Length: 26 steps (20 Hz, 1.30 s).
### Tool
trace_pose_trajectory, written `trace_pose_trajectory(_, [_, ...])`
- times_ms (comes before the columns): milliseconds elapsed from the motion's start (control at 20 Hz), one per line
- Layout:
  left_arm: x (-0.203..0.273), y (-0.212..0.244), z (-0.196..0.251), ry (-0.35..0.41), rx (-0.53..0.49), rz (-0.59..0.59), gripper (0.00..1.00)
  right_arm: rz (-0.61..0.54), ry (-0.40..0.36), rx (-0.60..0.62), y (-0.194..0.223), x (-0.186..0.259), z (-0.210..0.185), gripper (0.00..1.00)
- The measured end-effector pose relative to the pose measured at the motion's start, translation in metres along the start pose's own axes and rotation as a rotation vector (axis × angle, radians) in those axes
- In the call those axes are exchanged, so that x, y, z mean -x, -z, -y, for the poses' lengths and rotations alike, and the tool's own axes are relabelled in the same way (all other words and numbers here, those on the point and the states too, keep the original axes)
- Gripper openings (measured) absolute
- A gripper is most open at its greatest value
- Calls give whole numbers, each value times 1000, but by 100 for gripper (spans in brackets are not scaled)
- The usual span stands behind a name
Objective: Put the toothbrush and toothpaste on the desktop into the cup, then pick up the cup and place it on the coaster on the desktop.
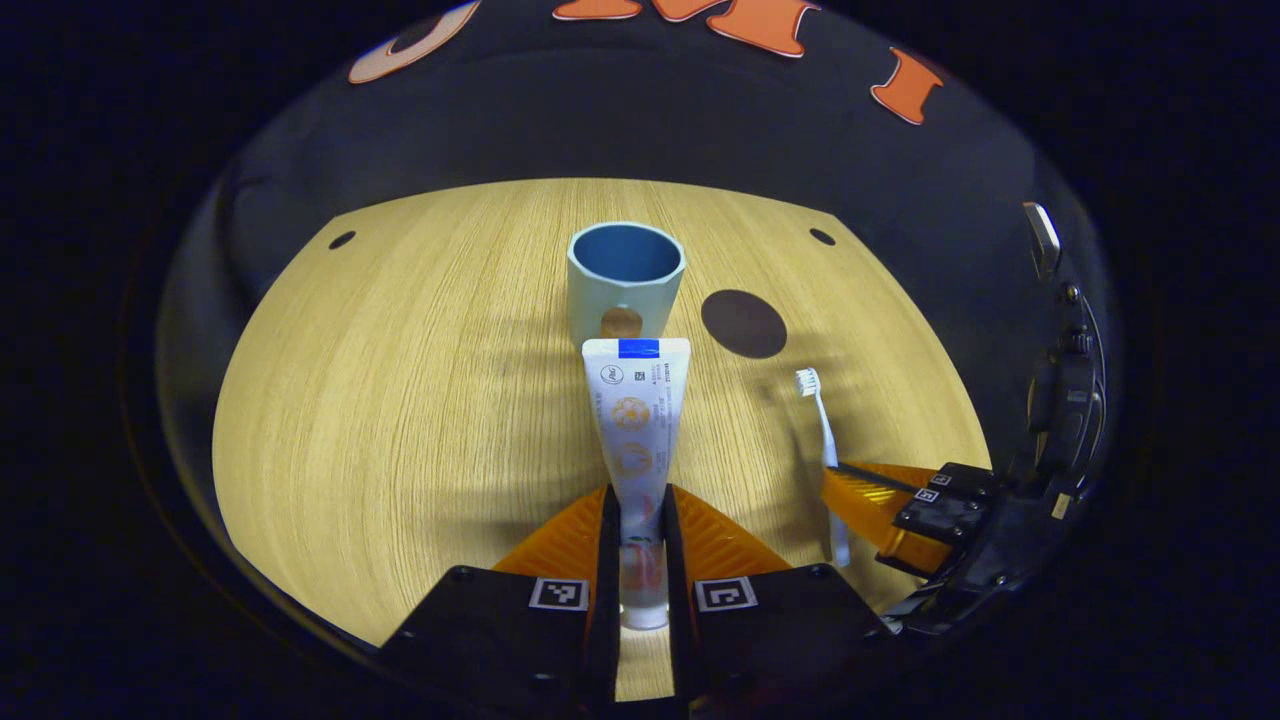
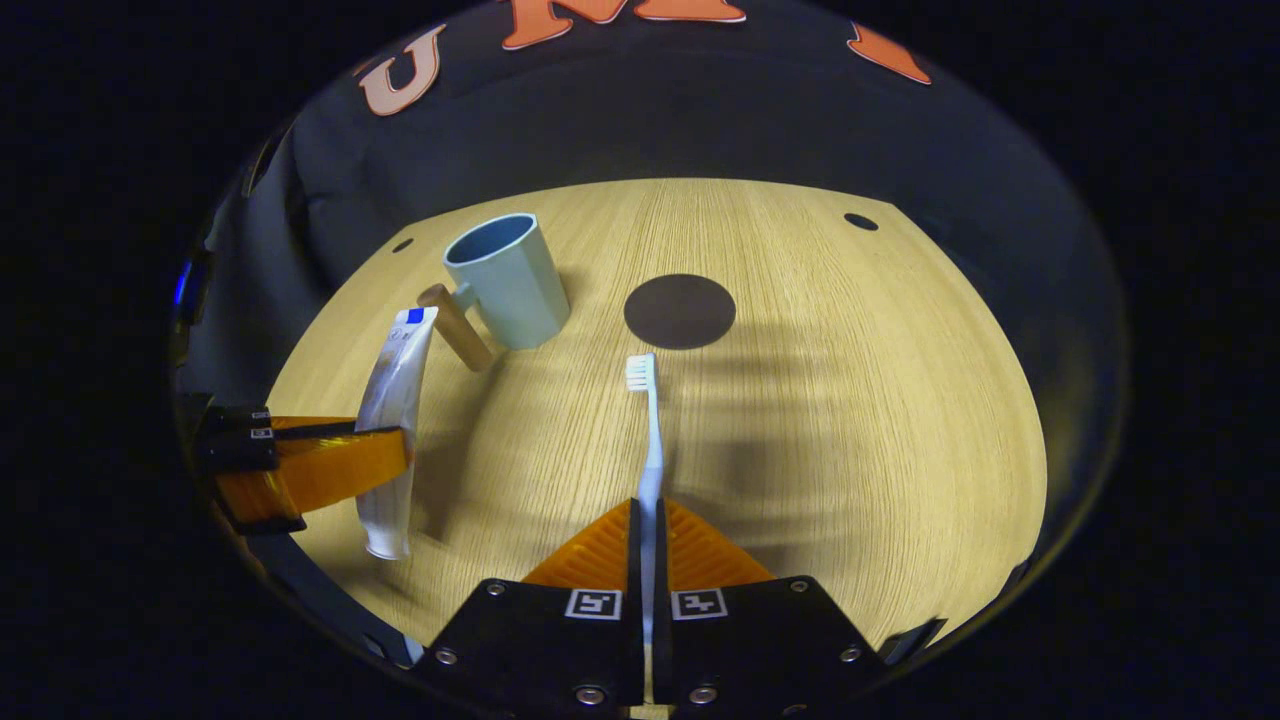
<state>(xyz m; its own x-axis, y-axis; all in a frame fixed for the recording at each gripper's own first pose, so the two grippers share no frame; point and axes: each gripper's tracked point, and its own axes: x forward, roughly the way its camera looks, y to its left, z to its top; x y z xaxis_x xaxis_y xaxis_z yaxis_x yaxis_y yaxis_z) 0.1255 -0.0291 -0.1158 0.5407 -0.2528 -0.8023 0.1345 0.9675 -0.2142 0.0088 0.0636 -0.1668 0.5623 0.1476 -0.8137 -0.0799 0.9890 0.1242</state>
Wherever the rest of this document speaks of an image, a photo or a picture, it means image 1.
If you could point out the white toothpaste tube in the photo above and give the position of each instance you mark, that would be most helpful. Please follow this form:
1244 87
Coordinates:
635 430

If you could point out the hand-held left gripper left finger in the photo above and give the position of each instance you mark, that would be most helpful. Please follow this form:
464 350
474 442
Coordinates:
610 580

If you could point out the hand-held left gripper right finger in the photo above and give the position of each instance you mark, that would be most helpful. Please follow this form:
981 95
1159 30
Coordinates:
672 580

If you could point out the white toothbrush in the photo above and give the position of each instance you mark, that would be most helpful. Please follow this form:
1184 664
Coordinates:
826 430

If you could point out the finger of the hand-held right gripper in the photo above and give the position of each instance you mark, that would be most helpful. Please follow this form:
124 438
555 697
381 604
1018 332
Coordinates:
940 515
965 480

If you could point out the light blue cup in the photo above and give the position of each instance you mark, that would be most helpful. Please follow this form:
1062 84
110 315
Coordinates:
625 290

